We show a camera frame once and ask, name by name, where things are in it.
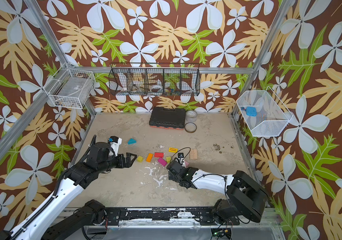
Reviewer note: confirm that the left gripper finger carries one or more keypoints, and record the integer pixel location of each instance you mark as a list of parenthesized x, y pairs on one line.
[(130, 157), (122, 164)]

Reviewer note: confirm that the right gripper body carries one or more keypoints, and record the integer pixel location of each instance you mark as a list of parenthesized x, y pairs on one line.
[(176, 169)]

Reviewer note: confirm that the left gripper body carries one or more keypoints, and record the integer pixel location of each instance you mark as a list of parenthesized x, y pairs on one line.
[(108, 165)]

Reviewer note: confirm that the magenta rectangular block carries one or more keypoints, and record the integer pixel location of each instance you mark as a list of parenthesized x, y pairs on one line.
[(162, 162)]

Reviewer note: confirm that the natural wood plank block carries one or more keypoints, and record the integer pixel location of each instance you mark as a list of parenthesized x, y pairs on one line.
[(192, 154)]

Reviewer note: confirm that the yellow red-striped block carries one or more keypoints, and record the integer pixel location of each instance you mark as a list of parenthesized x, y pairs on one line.
[(173, 150)]

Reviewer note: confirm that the light pink block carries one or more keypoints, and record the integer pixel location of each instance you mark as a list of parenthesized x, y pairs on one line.
[(186, 164)]

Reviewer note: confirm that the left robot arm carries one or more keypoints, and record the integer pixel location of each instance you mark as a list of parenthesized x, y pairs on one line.
[(69, 185)]

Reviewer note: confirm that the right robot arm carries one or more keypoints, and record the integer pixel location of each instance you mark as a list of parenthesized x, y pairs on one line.
[(243, 195)]

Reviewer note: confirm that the yellow-green square block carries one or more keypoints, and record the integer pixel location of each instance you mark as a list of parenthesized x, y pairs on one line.
[(140, 159)]

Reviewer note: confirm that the orange rectangular block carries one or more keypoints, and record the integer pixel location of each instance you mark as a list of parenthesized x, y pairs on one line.
[(149, 157)]

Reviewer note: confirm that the teal triangular block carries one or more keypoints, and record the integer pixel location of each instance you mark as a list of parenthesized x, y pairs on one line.
[(132, 141)]

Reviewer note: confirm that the red rectangular block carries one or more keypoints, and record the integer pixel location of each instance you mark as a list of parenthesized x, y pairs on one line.
[(158, 155)]

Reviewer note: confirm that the black tool case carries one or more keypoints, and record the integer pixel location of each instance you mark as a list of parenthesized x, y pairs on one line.
[(168, 118)]

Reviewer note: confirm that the clear glass jar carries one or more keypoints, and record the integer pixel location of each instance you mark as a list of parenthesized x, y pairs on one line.
[(191, 116)]

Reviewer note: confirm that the white tape roll in basket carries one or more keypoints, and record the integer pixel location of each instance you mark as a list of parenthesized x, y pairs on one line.
[(156, 88)]

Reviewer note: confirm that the blue object in basket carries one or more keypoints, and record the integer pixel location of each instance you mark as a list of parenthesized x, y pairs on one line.
[(251, 111)]

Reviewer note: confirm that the white mesh corner basket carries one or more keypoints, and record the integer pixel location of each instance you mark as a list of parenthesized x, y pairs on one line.
[(273, 115)]

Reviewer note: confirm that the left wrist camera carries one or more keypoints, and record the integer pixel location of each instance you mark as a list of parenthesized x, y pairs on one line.
[(114, 142)]

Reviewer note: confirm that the white wire basket left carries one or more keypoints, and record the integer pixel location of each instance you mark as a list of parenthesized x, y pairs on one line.
[(70, 87)]

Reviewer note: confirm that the black wire basket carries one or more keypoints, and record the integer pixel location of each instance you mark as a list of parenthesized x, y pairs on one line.
[(177, 79)]

